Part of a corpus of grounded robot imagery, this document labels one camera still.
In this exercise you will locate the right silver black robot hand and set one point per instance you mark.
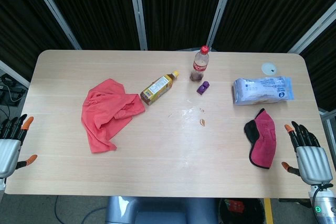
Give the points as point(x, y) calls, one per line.
point(312, 161)

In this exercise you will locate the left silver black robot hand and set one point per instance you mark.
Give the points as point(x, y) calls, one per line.
point(8, 153)

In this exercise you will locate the pink black eye mask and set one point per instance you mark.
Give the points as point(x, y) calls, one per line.
point(265, 134)

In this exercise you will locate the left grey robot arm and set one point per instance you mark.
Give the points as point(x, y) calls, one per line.
point(1, 183)

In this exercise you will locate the coral red cloth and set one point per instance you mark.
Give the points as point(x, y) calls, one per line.
point(105, 108)

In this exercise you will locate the red cap cola bottle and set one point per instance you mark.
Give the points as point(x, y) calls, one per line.
point(199, 64)

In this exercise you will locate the white blue tissue pack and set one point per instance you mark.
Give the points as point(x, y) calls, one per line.
point(262, 90)

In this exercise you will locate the black waste bin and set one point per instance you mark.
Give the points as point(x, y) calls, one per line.
point(241, 212)

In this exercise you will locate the dark ribbed partition panel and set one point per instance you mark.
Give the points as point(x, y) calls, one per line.
point(275, 6)
point(92, 6)
point(181, 6)
point(324, 64)
point(23, 24)

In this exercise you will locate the brown liquid spill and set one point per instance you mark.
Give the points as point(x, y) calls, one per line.
point(202, 122)

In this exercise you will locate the purple toy brick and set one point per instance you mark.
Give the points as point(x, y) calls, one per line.
point(202, 88)

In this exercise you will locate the grey robot torso base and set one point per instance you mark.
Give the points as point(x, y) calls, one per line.
point(157, 211)

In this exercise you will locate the yellow label tea bottle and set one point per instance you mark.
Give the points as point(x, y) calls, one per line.
point(157, 87)

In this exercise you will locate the grey partition frame post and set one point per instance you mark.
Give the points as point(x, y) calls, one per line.
point(52, 9)
point(315, 28)
point(221, 11)
point(13, 73)
point(329, 121)
point(137, 11)

